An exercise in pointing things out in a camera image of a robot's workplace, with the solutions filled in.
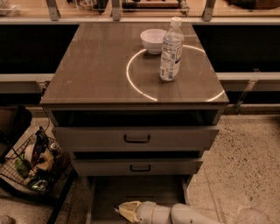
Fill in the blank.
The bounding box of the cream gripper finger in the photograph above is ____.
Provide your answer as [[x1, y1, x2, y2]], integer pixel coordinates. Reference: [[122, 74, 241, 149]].
[[120, 211, 139, 223], [114, 201, 141, 214]]

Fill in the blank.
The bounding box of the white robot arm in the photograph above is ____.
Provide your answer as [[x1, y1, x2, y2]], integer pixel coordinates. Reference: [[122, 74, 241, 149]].
[[115, 201, 223, 224]]

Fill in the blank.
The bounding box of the black wire basket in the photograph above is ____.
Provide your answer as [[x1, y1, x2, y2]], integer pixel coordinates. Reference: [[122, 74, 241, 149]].
[[0, 127, 70, 194]]

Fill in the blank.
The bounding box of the grey drawer cabinet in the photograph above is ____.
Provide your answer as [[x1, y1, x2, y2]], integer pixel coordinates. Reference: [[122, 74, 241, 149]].
[[39, 22, 230, 224]]

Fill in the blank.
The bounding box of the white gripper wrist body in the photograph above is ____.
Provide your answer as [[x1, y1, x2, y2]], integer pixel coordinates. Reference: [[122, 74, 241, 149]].
[[136, 201, 157, 224]]

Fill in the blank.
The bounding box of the middle grey drawer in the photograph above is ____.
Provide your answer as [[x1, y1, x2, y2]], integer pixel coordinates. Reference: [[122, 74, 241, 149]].
[[72, 158, 203, 176]]

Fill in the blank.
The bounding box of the bottom open grey drawer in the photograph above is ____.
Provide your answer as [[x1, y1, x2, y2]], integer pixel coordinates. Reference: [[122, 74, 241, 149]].
[[86, 175, 190, 224]]

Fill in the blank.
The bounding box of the clear plastic water bottle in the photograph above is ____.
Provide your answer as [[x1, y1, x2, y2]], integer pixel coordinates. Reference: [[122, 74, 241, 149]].
[[159, 17, 185, 81]]

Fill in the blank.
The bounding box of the top grey drawer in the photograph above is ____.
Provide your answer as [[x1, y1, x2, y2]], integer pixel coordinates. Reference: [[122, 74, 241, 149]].
[[52, 126, 219, 152]]

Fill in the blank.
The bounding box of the white ceramic bowl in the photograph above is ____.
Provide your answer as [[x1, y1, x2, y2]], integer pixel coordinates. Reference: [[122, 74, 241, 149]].
[[140, 29, 166, 54]]

